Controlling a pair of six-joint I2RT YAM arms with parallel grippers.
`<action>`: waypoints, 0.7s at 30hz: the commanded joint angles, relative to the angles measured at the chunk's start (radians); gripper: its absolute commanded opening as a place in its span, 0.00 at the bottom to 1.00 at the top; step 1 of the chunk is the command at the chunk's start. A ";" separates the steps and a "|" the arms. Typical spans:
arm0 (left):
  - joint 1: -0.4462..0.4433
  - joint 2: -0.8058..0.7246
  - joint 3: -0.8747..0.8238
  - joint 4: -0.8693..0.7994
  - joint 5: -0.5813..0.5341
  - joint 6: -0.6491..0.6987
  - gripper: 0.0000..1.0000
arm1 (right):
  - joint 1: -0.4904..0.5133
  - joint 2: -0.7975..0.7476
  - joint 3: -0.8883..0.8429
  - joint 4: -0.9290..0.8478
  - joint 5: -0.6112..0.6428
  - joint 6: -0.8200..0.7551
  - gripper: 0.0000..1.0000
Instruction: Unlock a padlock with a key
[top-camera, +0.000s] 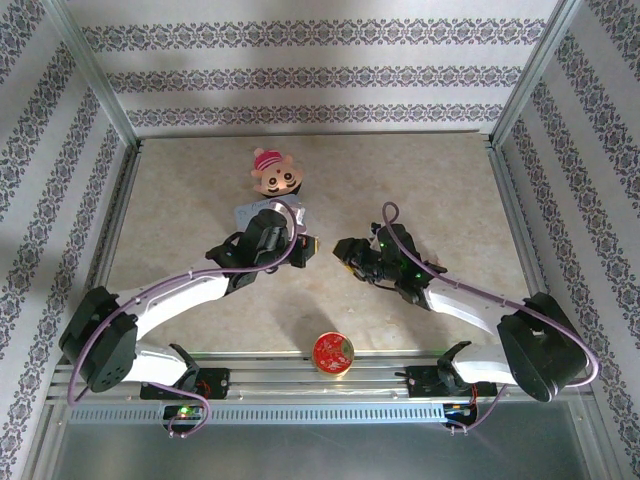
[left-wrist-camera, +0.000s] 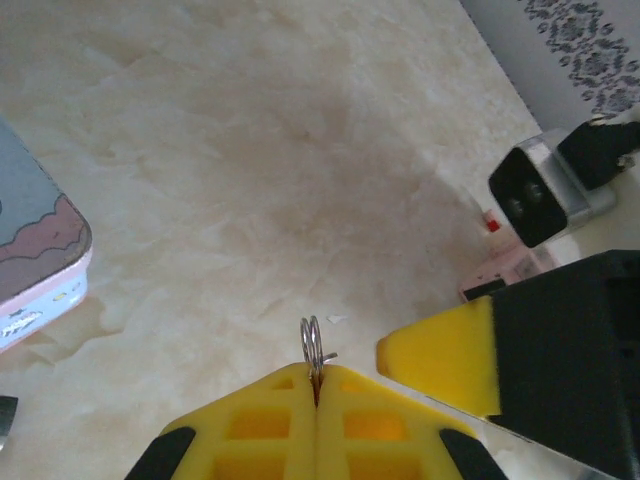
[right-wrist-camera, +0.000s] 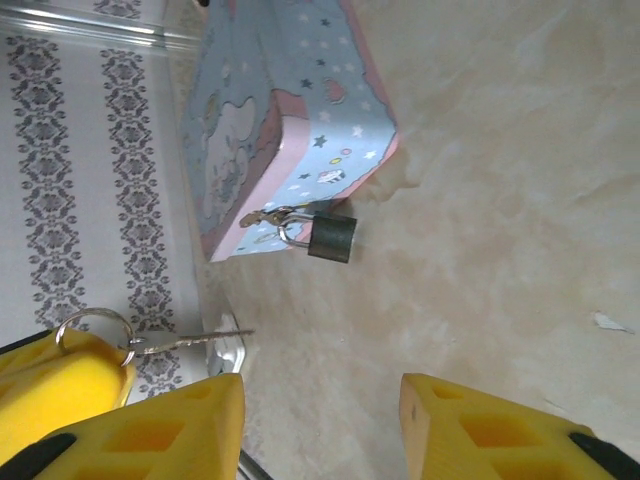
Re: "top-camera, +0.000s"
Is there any pale blue printed box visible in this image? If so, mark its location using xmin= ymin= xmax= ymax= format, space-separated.
xmin=233 ymin=198 xmax=307 ymax=229

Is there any cartoon face toy pink hat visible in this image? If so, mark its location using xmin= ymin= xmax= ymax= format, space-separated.
xmin=249 ymin=146 xmax=307 ymax=197

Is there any round red gold tin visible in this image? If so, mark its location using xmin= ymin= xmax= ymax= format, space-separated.
xmin=310 ymin=331 xmax=355 ymax=380

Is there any grey metal front panel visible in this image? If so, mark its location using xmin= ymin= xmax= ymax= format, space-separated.
xmin=33 ymin=402 xmax=607 ymax=480

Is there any left controller board green light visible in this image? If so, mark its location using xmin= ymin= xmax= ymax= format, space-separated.
xmin=162 ymin=403 xmax=204 ymax=422

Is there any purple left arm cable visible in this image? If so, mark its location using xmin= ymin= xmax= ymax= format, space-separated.
xmin=67 ymin=198 xmax=307 ymax=440

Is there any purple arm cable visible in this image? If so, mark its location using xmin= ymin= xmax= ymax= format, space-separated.
xmin=381 ymin=201 xmax=601 ymax=437
xmin=67 ymin=198 xmax=307 ymax=440

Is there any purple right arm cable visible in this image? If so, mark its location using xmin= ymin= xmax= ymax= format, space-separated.
xmin=381 ymin=201 xmax=601 ymax=437

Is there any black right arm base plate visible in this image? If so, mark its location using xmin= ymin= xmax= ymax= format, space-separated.
xmin=404 ymin=364 xmax=497 ymax=400

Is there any aluminium front rail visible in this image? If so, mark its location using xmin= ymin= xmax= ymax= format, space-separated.
xmin=47 ymin=349 xmax=590 ymax=402

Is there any aluminium side rail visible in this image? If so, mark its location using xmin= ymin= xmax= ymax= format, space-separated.
xmin=73 ymin=139 xmax=145 ymax=366
xmin=485 ymin=139 xmax=589 ymax=366

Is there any grey slotted cable duct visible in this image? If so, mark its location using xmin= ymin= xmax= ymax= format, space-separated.
xmin=67 ymin=403 xmax=447 ymax=424

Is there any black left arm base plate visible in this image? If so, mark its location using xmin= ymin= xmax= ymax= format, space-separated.
xmin=139 ymin=367 xmax=232 ymax=401

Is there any aluminium frame post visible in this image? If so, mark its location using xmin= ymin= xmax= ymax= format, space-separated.
xmin=42 ymin=0 xmax=142 ymax=151
xmin=488 ymin=0 xmax=585 ymax=147

